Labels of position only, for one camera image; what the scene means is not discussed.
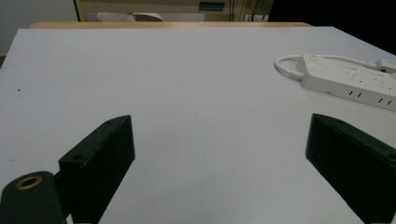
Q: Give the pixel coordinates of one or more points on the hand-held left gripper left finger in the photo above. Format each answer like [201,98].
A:
[96,161]

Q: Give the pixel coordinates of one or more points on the white power strip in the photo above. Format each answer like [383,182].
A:
[348,81]

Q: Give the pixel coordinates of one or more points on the beige cabinet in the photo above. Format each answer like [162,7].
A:
[174,7]

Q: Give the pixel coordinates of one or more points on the white plug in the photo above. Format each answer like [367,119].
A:
[386,64]

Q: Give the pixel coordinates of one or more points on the wooden table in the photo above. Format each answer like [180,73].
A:
[168,24]

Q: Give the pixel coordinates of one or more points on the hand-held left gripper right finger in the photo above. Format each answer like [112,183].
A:
[351,155]

